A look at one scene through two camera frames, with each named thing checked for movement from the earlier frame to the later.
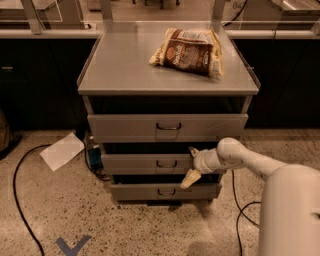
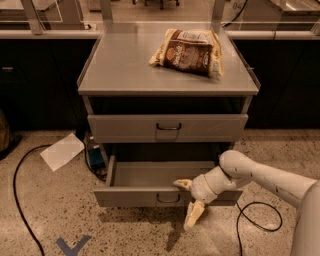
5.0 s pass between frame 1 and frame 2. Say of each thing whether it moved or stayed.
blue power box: stayed
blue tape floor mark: stayed
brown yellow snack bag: stayed
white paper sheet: stayed
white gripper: moved
